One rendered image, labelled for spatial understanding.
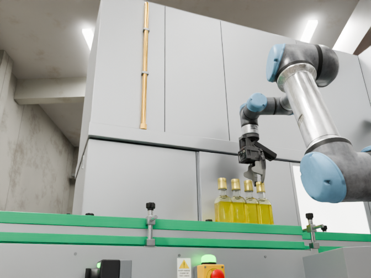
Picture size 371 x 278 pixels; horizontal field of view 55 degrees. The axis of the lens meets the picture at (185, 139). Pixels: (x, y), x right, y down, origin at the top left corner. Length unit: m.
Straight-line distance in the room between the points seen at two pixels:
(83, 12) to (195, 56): 3.54
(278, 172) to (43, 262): 1.10
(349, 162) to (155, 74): 1.07
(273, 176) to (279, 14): 3.85
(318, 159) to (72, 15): 4.74
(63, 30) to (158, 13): 3.75
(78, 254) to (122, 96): 0.77
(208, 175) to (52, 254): 0.75
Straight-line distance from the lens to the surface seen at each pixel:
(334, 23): 5.74
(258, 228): 1.28
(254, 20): 5.33
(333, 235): 1.60
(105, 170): 1.44
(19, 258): 1.06
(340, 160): 0.86
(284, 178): 1.73
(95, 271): 1.00
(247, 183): 1.45
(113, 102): 1.57
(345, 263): 0.78
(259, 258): 1.24
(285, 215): 1.68
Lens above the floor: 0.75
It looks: 24 degrees up
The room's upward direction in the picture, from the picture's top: 1 degrees counter-clockwise
